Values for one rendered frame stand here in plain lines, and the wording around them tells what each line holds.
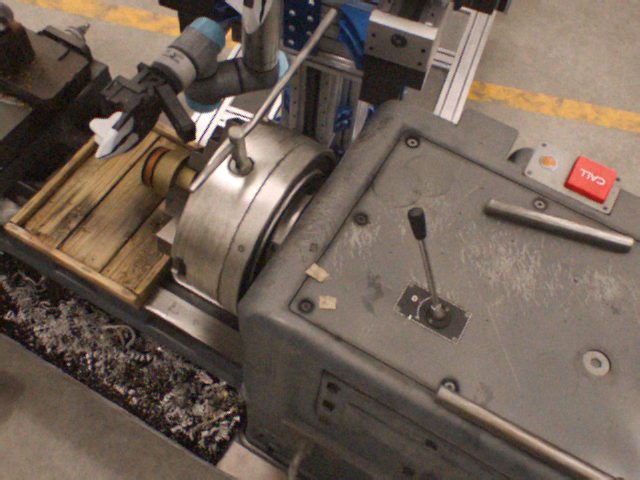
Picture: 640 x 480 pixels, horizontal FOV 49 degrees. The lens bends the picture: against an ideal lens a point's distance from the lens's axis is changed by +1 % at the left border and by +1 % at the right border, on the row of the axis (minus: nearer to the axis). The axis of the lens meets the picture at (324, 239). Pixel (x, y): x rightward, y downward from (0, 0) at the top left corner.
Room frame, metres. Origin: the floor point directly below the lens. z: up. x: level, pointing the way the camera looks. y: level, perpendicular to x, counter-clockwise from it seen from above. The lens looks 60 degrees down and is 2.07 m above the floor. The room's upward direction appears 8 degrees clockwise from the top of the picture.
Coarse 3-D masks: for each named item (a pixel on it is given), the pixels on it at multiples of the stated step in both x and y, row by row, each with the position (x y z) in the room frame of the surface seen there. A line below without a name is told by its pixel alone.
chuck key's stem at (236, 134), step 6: (234, 126) 0.59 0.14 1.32; (228, 132) 0.58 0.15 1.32; (234, 132) 0.58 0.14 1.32; (240, 132) 0.58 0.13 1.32; (234, 138) 0.57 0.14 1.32; (240, 138) 0.57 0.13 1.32; (240, 144) 0.57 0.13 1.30; (234, 150) 0.57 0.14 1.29; (240, 150) 0.57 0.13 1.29; (246, 150) 0.58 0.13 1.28; (234, 156) 0.57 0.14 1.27; (240, 156) 0.57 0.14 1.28; (246, 156) 0.58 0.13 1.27; (240, 162) 0.58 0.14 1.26; (240, 168) 0.58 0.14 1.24
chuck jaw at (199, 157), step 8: (232, 120) 0.70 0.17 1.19; (240, 120) 0.71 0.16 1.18; (224, 128) 0.69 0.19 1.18; (216, 136) 0.70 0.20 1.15; (224, 136) 0.68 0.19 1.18; (208, 144) 0.67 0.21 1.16; (216, 144) 0.67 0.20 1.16; (192, 152) 0.67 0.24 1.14; (200, 152) 0.67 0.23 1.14; (208, 152) 0.67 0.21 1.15; (192, 160) 0.66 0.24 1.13; (200, 160) 0.66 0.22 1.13; (208, 160) 0.66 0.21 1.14; (200, 168) 0.65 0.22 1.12
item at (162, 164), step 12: (156, 156) 0.67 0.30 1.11; (168, 156) 0.67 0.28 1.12; (180, 156) 0.67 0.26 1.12; (144, 168) 0.65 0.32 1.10; (156, 168) 0.64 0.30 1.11; (168, 168) 0.64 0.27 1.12; (180, 168) 0.65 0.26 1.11; (192, 168) 0.66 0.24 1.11; (144, 180) 0.64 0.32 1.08; (156, 180) 0.63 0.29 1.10; (168, 180) 0.62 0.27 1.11; (180, 180) 0.63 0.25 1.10; (192, 180) 0.63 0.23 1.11; (156, 192) 0.62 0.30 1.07
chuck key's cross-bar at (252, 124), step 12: (336, 12) 0.78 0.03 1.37; (324, 24) 0.76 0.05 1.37; (312, 36) 0.74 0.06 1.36; (312, 48) 0.73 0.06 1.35; (300, 60) 0.71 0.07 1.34; (288, 72) 0.69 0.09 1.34; (276, 84) 0.67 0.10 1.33; (276, 96) 0.65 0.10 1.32; (264, 108) 0.63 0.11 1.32; (252, 120) 0.61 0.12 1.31; (228, 144) 0.57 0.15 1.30; (216, 156) 0.55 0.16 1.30; (216, 168) 0.53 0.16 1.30; (204, 180) 0.51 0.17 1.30; (192, 192) 0.49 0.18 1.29
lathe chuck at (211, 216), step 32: (256, 128) 0.67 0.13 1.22; (288, 128) 0.71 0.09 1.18; (224, 160) 0.59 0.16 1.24; (256, 160) 0.60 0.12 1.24; (224, 192) 0.54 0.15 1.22; (256, 192) 0.55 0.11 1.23; (192, 224) 0.50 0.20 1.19; (224, 224) 0.50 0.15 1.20; (192, 256) 0.47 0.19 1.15; (224, 256) 0.47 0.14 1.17; (192, 288) 0.46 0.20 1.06
